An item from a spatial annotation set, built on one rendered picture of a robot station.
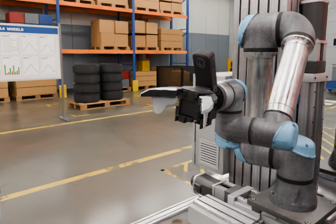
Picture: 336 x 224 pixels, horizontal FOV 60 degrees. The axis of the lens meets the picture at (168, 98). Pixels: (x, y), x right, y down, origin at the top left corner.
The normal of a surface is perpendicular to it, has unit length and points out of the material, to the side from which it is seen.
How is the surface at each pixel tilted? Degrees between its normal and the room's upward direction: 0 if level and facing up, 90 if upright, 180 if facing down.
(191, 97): 91
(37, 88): 90
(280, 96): 48
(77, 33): 90
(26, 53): 90
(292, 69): 52
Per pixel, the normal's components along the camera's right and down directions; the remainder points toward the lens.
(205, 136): -0.77, 0.09
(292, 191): -0.44, -0.18
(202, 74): -0.58, 0.58
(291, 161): -0.56, 0.12
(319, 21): -0.09, 0.15
